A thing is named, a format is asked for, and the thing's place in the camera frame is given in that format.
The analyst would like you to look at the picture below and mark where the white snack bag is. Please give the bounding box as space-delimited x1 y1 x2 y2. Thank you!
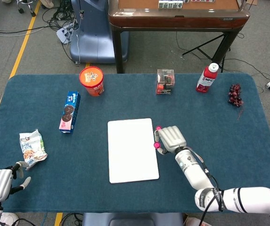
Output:
19 129 49 170

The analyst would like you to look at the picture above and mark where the clear coffee capsule box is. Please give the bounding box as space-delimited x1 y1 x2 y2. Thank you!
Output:
155 69 176 96

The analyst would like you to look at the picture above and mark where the blue cookie box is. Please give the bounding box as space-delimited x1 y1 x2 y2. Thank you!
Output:
58 91 82 135

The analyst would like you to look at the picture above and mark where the blue grey machine base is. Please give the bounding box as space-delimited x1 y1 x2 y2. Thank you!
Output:
69 0 130 65

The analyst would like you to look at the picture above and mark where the black tripod stand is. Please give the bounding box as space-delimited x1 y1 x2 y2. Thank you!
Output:
181 32 232 73

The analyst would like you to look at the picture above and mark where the orange instant noodle cup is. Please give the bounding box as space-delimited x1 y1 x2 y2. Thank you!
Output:
79 66 105 98

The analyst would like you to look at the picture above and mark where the dark purple grape bunch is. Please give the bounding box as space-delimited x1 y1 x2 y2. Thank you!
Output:
228 83 245 121

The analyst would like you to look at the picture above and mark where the blue grey robot torso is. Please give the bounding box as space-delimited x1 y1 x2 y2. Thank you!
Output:
82 212 185 226

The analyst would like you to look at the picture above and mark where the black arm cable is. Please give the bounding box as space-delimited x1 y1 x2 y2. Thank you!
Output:
188 147 224 226

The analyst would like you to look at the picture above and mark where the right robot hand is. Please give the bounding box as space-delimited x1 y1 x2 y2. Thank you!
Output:
154 126 188 155

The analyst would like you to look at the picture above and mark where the white magnetic board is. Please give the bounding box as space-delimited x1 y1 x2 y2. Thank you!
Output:
107 118 160 184

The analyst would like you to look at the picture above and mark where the brown mahjong table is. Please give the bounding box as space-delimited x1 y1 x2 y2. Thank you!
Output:
108 0 251 74

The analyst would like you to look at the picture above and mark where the red juice bottle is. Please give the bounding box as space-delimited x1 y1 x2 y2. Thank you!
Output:
195 63 219 93

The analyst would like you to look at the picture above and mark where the chrome swivel stool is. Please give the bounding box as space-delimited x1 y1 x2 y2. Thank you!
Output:
16 0 47 17

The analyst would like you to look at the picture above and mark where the green print mahjong tile row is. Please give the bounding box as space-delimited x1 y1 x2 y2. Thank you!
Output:
158 0 184 9

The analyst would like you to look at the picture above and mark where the black cable bundle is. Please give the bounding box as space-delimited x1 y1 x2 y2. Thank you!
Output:
41 0 81 32

